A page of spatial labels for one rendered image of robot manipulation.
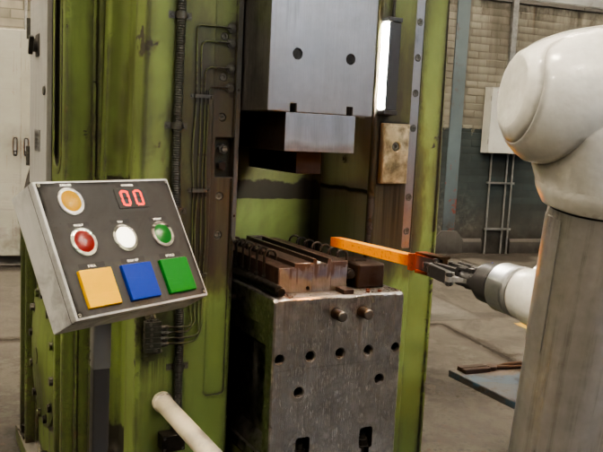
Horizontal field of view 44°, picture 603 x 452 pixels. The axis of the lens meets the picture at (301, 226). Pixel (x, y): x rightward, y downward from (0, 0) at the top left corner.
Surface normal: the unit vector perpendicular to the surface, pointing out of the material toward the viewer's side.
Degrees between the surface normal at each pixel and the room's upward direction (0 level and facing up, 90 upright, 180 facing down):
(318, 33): 90
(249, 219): 90
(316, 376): 90
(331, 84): 90
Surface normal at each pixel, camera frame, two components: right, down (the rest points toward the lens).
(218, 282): 0.47, 0.13
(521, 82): -0.98, -0.14
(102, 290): 0.72, -0.40
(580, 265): -0.51, 0.21
